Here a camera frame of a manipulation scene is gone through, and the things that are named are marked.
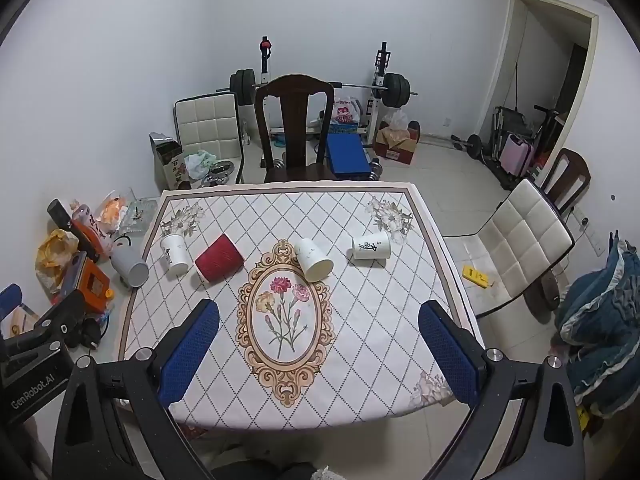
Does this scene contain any white padded chair right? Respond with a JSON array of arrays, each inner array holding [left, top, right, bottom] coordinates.
[[445, 180, 575, 318]]

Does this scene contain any dark wooden chair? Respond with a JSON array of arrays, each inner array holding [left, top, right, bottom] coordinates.
[[541, 148, 591, 217], [254, 93, 336, 183]]

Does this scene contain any grey cylinder container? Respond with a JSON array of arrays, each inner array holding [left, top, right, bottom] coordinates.
[[110, 246, 149, 288]]

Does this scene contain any pink suitcase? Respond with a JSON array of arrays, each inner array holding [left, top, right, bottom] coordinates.
[[500, 133, 534, 177]]

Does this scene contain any white cup black script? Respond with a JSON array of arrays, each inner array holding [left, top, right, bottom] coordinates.
[[352, 231, 392, 260]]

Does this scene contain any brown cardboard box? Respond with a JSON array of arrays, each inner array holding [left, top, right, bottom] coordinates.
[[373, 120, 421, 165]]

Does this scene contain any plain white paper cup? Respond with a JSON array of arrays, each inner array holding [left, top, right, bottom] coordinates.
[[294, 238, 334, 283]]

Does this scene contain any open cardboard box left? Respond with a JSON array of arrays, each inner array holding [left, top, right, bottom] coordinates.
[[149, 132, 191, 191]]

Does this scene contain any white padded chair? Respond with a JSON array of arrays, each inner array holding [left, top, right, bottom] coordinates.
[[445, 180, 575, 318], [174, 92, 244, 183]]

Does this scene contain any orange box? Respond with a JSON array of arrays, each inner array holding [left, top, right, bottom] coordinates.
[[75, 258, 115, 314]]

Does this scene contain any white floral paper cup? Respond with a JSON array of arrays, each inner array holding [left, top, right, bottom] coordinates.
[[160, 233, 192, 276]]

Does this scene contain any yellow small object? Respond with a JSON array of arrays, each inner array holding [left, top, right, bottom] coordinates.
[[462, 264, 490, 289]]

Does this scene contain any yellow plastic bag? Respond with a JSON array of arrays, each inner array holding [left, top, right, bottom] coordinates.
[[35, 229, 79, 295]]

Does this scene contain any red ribbed paper cup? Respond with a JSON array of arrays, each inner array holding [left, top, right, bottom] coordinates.
[[194, 233, 244, 283]]

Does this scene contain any barbell with black plates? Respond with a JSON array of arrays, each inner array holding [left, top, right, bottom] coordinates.
[[217, 68, 418, 107]]

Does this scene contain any blue clothes pile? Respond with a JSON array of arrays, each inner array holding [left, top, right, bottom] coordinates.
[[555, 232, 639, 418]]

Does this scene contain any patterned floral tablecloth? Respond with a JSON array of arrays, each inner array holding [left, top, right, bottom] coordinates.
[[113, 182, 477, 430]]

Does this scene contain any dark wooden chair right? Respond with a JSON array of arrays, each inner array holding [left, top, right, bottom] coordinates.
[[541, 148, 591, 217]]

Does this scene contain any red white plastic bag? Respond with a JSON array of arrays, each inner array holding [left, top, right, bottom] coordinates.
[[331, 98, 360, 126]]

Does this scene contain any white padded chair left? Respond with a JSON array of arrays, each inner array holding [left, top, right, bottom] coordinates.
[[174, 92, 244, 183]]

